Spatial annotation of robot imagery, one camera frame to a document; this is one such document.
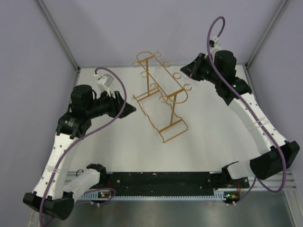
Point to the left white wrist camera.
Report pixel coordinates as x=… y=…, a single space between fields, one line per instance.
x=104 y=82

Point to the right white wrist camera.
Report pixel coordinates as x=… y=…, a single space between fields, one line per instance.
x=215 y=46

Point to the black base bar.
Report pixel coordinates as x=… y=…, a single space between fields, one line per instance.
x=168 y=183

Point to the left aluminium frame post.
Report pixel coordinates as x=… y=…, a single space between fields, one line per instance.
x=57 y=34

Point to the grey slotted cable duct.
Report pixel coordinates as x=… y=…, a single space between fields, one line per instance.
x=94 y=196

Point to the right aluminium frame post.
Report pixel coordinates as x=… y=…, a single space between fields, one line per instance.
x=283 y=4

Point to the gold wire wine glass rack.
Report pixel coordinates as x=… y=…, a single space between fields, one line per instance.
x=172 y=99

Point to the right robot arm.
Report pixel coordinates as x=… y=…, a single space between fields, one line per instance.
x=276 y=153

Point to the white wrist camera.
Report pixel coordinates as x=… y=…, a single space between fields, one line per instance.
x=215 y=46
x=104 y=82

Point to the aluminium frame post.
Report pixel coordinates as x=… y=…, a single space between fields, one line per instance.
x=283 y=4
x=57 y=34

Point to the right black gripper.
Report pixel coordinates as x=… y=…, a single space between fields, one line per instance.
x=192 y=69

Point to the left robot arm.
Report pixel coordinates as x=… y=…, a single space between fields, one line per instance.
x=52 y=196

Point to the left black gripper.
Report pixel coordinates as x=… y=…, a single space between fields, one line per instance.
x=116 y=105

